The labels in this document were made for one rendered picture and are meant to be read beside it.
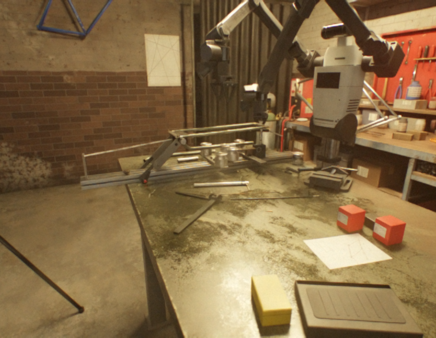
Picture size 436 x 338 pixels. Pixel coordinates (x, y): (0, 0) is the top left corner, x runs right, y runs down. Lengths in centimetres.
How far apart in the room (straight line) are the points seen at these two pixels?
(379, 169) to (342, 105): 89
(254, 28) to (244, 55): 34
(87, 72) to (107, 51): 33
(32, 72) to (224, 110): 217
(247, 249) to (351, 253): 22
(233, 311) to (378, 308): 22
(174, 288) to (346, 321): 28
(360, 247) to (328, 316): 26
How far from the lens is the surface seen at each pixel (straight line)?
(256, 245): 66
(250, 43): 384
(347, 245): 72
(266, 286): 51
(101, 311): 187
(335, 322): 49
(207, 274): 58
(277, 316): 48
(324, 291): 54
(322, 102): 165
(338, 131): 162
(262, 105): 144
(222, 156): 105
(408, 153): 215
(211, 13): 365
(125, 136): 377
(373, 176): 241
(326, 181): 101
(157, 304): 163
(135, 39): 376
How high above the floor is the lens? 124
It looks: 18 degrees down
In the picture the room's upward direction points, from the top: straight up
